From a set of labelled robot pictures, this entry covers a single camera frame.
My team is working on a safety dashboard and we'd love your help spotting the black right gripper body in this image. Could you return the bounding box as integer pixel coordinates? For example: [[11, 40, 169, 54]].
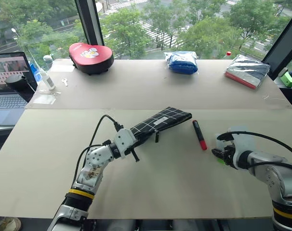
[[222, 144, 237, 168]]

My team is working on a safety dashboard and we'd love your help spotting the black grid pencil pouch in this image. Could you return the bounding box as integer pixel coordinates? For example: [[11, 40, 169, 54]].
[[130, 106, 193, 148]]

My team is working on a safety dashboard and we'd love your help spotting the red marker with black cap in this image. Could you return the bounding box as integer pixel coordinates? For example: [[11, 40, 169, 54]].
[[192, 119, 208, 151]]

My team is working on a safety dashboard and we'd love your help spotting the grey folded cloth in package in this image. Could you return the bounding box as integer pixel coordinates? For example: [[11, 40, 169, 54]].
[[224, 54, 271, 90]]

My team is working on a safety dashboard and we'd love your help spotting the blue cloth in plastic bag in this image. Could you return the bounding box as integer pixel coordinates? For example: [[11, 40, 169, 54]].
[[164, 51, 199, 75]]

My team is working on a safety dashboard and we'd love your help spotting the green box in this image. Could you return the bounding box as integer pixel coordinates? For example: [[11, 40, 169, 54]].
[[279, 72, 292, 88]]

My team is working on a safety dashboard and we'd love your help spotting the red and black boxing pad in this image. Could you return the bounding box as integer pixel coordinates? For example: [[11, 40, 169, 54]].
[[68, 42, 115, 76]]

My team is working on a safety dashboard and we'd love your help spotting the white spray bottle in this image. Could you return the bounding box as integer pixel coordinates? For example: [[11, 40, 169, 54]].
[[38, 68, 56, 90]]

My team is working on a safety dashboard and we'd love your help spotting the green capped bottle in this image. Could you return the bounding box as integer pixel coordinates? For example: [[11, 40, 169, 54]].
[[42, 54, 54, 71]]

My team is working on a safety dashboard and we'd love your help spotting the blue plastic object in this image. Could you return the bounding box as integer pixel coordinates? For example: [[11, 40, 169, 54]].
[[29, 63, 42, 83]]

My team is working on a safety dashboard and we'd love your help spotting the open laptop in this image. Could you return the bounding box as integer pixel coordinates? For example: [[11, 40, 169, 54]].
[[0, 51, 39, 126]]

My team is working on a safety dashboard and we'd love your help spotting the beige shoe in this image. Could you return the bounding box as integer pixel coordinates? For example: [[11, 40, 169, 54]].
[[0, 216, 22, 231]]

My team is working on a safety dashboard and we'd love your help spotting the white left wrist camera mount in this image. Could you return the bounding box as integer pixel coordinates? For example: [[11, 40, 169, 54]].
[[113, 128, 137, 160]]

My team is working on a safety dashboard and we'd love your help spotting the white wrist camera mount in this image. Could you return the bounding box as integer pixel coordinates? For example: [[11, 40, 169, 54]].
[[113, 128, 137, 160], [215, 126, 255, 169]]

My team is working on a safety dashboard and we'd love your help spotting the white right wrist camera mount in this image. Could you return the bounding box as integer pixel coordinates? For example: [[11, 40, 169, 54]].
[[215, 126, 255, 169]]

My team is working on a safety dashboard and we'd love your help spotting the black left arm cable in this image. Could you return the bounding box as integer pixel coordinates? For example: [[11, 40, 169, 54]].
[[73, 115, 124, 185]]

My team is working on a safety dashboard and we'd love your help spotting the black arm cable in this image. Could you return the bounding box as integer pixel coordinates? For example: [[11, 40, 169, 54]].
[[73, 115, 124, 185], [217, 131, 292, 174]]

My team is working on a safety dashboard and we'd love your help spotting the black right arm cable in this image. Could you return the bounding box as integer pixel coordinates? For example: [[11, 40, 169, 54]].
[[217, 131, 292, 174]]

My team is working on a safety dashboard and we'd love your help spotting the black slanted window frame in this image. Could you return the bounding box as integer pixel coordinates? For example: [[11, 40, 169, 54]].
[[261, 4, 292, 80]]

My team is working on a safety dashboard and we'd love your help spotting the black window frame post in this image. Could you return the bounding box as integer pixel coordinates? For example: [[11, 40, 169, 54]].
[[74, 0, 105, 47]]

